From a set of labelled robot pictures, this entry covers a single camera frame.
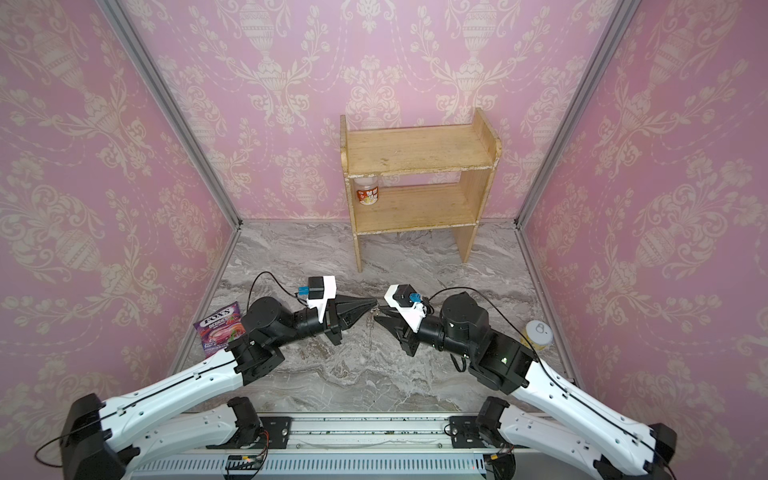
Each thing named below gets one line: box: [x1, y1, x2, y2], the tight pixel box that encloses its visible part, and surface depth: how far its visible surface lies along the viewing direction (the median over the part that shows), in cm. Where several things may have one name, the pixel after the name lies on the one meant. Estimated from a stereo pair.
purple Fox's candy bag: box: [193, 301, 246, 359], surface depth 91 cm
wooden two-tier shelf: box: [340, 108, 503, 273], surface depth 87 cm
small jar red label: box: [354, 176, 379, 205], surface depth 96 cm
